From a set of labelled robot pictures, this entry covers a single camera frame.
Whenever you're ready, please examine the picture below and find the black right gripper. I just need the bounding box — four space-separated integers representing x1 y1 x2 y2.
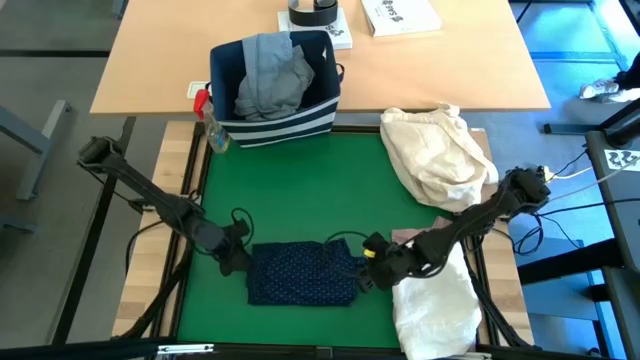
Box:
353 231 419 295

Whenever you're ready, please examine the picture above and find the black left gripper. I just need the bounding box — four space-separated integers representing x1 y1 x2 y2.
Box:
214 219 255 278

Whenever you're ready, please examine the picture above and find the pink button shirt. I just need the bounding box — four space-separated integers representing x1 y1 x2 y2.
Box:
392 216 454 245

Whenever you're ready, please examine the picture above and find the navy dotted shirt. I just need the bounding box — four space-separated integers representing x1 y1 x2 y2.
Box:
245 238 366 308

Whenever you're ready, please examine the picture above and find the white button shirt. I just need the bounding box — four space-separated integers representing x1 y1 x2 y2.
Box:
391 241 484 360

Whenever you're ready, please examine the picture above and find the navy white striped laundry basket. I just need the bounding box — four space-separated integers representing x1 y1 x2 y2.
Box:
208 29 346 149

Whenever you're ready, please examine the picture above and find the grey garment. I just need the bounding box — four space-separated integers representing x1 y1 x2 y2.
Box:
233 32 316 123

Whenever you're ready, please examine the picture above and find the green table mat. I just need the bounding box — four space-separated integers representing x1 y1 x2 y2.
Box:
177 130 474 350

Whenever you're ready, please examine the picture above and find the clear plastic bottle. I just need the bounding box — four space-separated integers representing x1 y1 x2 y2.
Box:
202 102 232 155

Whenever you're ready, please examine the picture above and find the cream shirt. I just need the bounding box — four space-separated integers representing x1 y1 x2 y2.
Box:
379 102 500 214

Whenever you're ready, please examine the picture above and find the light wooden desk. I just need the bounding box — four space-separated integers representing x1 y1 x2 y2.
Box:
89 0 551 117

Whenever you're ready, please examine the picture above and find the white paper under tape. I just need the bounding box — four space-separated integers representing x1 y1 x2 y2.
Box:
277 7 354 51

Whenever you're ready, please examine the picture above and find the black curved headband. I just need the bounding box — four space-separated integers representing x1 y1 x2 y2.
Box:
287 0 339 28

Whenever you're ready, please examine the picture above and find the grey side table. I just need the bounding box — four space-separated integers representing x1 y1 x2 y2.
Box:
584 117 640 360

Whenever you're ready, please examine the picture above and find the white book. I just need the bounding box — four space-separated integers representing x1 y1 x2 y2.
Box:
359 0 444 38

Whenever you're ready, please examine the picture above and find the black white marker sticker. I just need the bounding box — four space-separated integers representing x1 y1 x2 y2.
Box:
603 148 640 173

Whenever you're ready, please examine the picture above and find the black desk leg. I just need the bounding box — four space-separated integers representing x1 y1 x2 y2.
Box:
543 97 640 147

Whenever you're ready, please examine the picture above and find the person's white shoe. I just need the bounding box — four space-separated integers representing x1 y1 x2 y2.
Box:
579 78 621 100
608 87 640 104

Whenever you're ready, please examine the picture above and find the person's leg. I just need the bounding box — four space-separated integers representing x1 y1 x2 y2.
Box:
614 64 640 91

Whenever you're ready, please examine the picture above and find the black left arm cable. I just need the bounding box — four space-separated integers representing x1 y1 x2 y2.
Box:
230 207 255 247

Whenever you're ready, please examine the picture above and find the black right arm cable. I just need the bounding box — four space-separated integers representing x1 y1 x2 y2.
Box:
323 229 372 247

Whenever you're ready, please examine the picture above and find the black arm base cable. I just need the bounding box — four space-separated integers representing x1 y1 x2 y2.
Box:
124 218 169 264

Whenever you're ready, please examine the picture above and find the black metal table frame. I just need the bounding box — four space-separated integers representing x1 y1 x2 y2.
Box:
49 115 539 360

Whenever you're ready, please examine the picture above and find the grey metal bench frame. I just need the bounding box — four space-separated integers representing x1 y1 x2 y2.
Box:
0 99 75 234

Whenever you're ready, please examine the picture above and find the black floor cable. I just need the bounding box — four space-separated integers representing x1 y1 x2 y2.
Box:
499 197 640 257

